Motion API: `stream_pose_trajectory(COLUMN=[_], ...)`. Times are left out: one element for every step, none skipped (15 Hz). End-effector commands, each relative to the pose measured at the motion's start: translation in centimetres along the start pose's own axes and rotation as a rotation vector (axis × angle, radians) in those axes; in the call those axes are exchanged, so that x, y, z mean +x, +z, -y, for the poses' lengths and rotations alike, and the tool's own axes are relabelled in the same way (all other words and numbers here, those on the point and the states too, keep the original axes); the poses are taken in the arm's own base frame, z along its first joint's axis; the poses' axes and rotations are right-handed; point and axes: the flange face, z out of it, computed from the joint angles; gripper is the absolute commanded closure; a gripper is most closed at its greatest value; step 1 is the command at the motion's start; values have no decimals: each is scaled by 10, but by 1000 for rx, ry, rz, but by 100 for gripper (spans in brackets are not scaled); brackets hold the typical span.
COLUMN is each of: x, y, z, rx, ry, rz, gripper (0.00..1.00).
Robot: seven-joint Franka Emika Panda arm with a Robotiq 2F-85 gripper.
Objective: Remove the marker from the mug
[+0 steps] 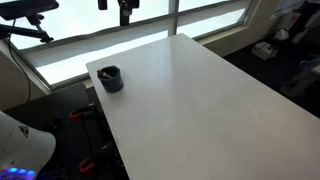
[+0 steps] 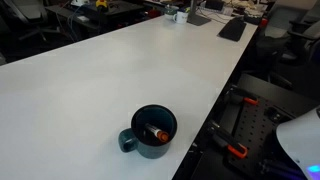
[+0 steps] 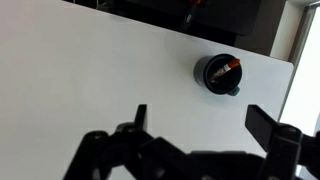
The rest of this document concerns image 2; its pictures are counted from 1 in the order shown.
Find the orange capped dry-erase marker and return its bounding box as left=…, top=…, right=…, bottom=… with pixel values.
left=144, top=123, right=170, bottom=143

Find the small white device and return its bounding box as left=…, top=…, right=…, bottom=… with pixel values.
left=70, top=0, right=90, bottom=7

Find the yellow tool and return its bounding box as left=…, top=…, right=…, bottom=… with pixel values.
left=95, top=0, right=109, bottom=9

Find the green ceramic bowl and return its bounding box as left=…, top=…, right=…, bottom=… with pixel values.
left=164, top=4, right=180, bottom=21

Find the white printed coffee mug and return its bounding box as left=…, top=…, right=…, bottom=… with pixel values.
left=172, top=10, right=190, bottom=25

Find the black cluttered desk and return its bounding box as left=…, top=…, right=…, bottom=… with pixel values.
left=44, top=0, right=144, bottom=34

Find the dark teal speckled mug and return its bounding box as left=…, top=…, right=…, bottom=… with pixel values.
left=118, top=104, right=178, bottom=160

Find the light grey office chair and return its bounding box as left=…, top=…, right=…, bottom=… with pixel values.
left=264, top=0, right=320, bottom=39

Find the black armrest office chair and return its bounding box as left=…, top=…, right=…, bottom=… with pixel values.
left=286, top=19, right=320, bottom=64

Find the grey mesh office chair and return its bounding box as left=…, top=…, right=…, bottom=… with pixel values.
left=3, top=0, right=61, bottom=43

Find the black perforated mounting board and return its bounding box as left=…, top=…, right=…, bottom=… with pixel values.
left=228, top=96, right=301, bottom=180

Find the grey monitor stand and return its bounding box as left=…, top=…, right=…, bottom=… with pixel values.
left=186, top=0, right=212, bottom=27

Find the black clamp orange handle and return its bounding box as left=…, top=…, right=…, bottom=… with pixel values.
left=207, top=120, right=249, bottom=160
left=224, top=87, right=260, bottom=107

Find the white robot base blue light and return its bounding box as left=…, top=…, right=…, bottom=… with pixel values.
left=275, top=105, right=320, bottom=180

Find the black keyboard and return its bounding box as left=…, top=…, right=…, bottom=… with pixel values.
left=218, top=17, right=248, bottom=43

